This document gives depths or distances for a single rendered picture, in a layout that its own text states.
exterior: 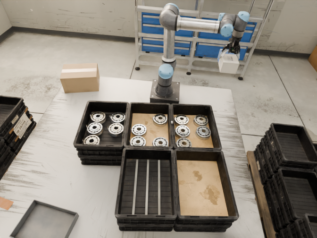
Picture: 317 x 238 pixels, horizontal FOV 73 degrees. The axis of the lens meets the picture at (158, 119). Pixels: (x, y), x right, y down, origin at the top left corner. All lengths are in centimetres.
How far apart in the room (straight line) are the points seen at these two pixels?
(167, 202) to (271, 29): 370
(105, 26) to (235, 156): 339
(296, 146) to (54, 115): 210
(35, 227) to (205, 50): 287
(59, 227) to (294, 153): 187
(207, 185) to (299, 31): 370
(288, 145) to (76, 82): 196
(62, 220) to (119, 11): 345
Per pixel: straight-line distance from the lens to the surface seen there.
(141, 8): 312
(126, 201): 125
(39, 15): 477
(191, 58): 338
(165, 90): 179
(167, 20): 151
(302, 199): 213
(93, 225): 137
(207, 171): 137
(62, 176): 154
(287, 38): 457
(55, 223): 142
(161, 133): 149
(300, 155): 223
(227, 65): 173
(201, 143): 148
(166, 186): 128
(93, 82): 199
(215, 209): 128
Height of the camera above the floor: 198
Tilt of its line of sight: 47 degrees down
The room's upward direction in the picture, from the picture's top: 4 degrees clockwise
